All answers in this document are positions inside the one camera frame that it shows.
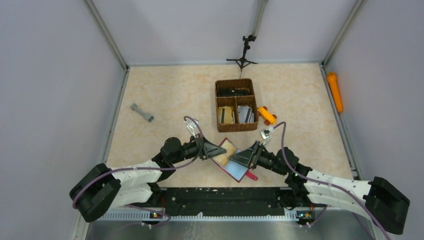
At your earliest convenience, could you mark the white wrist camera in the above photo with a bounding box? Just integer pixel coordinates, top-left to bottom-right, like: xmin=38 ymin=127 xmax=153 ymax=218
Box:
xmin=184 ymin=117 xmax=199 ymax=137
xmin=259 ymin=126 xmax=275 ymax=146

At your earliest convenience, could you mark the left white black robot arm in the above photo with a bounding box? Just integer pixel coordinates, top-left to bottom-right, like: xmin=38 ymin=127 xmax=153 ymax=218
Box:
xmin=69 ymin=135 xmax=227 ymax=223

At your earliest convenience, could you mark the red leather card holder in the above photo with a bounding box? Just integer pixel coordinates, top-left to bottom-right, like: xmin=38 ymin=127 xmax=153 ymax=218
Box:
xmin=212 ymin=137 xmax=259 ymax=183

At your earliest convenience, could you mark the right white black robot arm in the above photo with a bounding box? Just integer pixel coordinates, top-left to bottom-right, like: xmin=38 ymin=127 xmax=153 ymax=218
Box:
xmin=229 ymin=141 xmax=411 ymax=235

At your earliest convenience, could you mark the gold credit card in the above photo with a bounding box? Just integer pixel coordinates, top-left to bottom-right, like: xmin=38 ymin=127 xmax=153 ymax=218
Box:
xmin=213 ymin=139 xmax=238 ymax=167
xmin=218 ymin=107 xmax=233 ymax=124

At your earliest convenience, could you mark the gold cards pile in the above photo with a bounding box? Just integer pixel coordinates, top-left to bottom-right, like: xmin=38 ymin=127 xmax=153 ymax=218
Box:
xmin=217 ymin=106 xmax=236 ymax=126

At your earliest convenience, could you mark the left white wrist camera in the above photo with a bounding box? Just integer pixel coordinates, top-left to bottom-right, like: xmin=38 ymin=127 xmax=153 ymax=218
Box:
xmin=184 ymin=117 xmax=199 ymax=137

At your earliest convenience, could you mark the black cards pile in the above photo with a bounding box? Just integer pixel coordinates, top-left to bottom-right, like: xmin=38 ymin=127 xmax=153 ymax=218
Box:
xmin=216 ymin=87 xmax=253 ymax=98

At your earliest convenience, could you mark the black camera tripod stand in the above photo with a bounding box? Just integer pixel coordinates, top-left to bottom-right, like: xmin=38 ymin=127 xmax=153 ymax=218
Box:
xmin=226 ymin=34 xmax=258 ymax=72

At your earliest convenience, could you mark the grey toy block bar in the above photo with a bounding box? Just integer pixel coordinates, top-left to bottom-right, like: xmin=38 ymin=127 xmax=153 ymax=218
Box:
xmin=130 ymin=103 xmax=154 ymax=123

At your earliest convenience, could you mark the orange flashlight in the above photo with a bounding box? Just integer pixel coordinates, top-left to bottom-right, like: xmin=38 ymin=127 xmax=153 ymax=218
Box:
xmin=326 ymin=72 xmax=344 ymax=113

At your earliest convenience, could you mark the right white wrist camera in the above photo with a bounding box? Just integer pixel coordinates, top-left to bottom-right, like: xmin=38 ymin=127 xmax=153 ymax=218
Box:
xmin=259 ymin=126 xmax=275 ymax=146

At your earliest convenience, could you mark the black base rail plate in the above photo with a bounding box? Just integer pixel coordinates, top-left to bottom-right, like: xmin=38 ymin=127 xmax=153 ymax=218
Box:
xmin=129 ymin=187 xmax=327 ymax=218

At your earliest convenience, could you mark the brown woven divided basket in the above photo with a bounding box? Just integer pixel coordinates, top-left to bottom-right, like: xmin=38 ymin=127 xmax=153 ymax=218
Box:
xmin=214 ymin=78 xmax=259 ymax=133

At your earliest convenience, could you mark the orange yellow toy car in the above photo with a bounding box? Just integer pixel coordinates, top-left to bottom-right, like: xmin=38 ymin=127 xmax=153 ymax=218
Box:
xmin=257 ymin=106 xmax=277 ymax=126

